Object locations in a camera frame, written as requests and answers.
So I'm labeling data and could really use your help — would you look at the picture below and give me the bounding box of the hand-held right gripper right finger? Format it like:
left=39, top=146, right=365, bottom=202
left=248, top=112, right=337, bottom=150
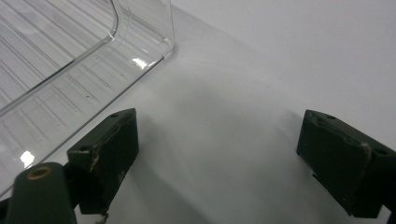
left=295, top=108, right=396, bottom=219

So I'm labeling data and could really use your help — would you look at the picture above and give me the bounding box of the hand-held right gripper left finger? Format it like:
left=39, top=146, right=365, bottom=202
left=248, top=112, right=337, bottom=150
left=66, top=107, right=140, bottom=216

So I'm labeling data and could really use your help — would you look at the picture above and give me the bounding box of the clear plastic storage bin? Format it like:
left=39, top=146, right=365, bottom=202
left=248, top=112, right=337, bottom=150
left=0, top=0, right=176, bottom=200

